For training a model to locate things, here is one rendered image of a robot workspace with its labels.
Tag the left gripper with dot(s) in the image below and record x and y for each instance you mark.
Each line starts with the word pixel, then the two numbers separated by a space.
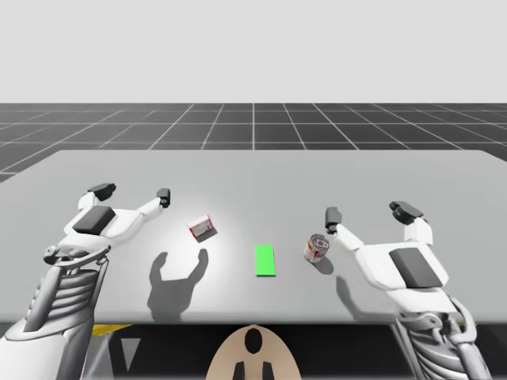
pixel 99 225

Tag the green pad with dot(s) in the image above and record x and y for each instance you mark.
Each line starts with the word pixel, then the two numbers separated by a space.
pixel 265 260

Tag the tan robot part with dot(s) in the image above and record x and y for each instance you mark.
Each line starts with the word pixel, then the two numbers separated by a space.
pixel 253 356

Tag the red and white carton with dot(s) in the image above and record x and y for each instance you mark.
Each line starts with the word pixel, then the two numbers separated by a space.
pixel 202 228

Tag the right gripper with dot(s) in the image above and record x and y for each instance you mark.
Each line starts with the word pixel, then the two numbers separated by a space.
pixel 400 265

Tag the red and white can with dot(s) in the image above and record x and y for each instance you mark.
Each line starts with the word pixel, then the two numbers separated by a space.
pixel 316 248

